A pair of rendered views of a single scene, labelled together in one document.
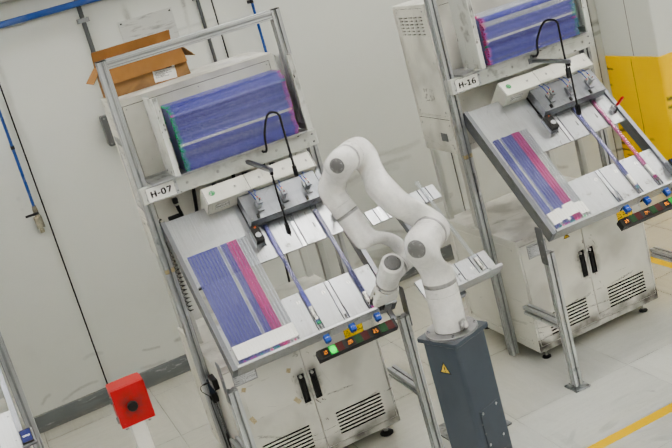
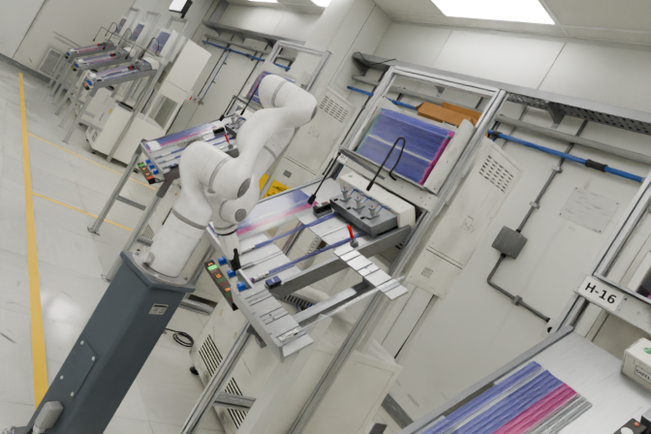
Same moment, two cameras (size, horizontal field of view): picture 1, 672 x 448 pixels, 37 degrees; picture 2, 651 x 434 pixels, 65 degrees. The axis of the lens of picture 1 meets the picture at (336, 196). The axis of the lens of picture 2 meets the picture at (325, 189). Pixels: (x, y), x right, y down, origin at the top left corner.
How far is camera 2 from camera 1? 377 cm
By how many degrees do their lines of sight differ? 73
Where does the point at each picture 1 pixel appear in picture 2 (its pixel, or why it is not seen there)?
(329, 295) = (266, 256)
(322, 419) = not seen: hidden behind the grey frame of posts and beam
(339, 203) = not seen: hidden behind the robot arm
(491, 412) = (85, 356)
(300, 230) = (335, 232)
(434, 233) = (200, 151)
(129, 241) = (449, 312)
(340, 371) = (257, 355)
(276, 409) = (229, 324)
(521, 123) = (603, 399)
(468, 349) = (126, 276)
